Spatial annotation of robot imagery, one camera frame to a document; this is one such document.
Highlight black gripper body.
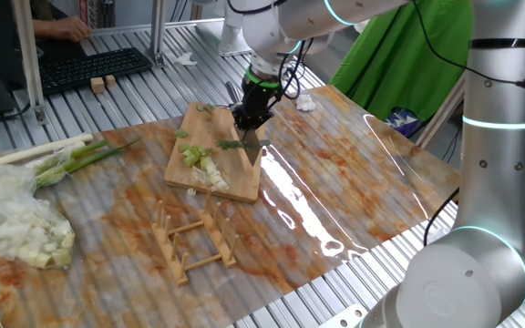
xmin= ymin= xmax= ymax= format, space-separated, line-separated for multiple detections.
xmin=239 ymin=83 xmax=283 ymax=114

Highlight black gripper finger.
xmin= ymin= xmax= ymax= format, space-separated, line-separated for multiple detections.
xmin=248 ymin=108 xmax=275 ymax=131
xmin=230 ymin=103 xmax=252 ymax=132

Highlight steel cleaver knife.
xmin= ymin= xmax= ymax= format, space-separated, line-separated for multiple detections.
xmin=223 ymin=80 xmax=264 ymax=167

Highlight person's bare forearm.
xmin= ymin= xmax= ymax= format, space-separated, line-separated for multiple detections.
xmin=32 ymin=18 xmax=55 ymax=38

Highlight bundle of green scallions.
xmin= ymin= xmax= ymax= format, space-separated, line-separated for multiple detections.
xmin=34 ymin=138 xmax=140 ymax=189

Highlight plastic bag of chopped scallions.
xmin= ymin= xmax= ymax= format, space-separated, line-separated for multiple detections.
xmin=0 ymin=163 xmax=77 ymax=270

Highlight person's hand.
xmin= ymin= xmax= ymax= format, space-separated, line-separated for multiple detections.
xmin=50 ymin=15 xmax=92 ymax=44

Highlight crumpled white tissue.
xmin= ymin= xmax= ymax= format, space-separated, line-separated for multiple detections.
xmin=174 ymin=52 xmax=198 ymax=67
xmin=294 ymin=94 xmax=317 ymax=113

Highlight wooden cutting board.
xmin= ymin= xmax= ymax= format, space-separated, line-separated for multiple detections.
xmin=163 ymin=100 xmax=269 ymax=204

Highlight chopped scallion pieces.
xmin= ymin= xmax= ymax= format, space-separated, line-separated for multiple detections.
xmin=173 ymin=128 xmax=231 ymax=198

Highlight blue patterned bag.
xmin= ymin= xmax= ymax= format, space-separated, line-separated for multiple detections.
xmin=384 ymin=108 xmax=421 ymax=138

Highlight green cloth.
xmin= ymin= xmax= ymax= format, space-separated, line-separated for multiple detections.
xmin=328 ymin=0 xmax=473 ymax=122

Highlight wooden peg rack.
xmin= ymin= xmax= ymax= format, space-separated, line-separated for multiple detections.
xmin=150 ymin=187 xmax=241 ymax=287

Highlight black keyboard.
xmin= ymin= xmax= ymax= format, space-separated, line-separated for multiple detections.
xmin=37 ymin=46 xmax=154 ymax=96

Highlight red white box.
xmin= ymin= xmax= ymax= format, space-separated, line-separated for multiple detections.
xmin=77 ymin=0 xmax=102 ymax=31

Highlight black flat device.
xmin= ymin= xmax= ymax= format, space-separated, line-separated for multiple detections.
xmin=36 ymin=38 xmax=88 ymax=60

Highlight long white leek stalk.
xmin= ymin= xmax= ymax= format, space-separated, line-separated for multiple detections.
xmin=0 ymin=132 xmax=95 ymax=166

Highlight marble pattern plastic mat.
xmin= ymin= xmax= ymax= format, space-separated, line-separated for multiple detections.
xmin=0 ymin=85 xmax=462 ymax=328

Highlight silver robot mounting plate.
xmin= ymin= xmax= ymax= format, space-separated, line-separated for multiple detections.
xmin=316 ymin=303 xmax=368 ymax=328

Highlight green adapter ring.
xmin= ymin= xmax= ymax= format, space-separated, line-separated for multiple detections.
xmin=244 ymin=67 xmax=283 ymax=89

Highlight aluminium frame post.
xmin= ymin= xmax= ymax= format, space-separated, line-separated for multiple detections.
xmin=415 ymin=77 xmax=468 ymax=149
xmin=11 ymin=0 xmax=48 ymax=125
xmin=149 ymin=0 xmax=169 ymax=68

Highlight black base cable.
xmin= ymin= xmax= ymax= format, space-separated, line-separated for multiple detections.
xmin=423 ymin=186 xmax=461 ymax=247

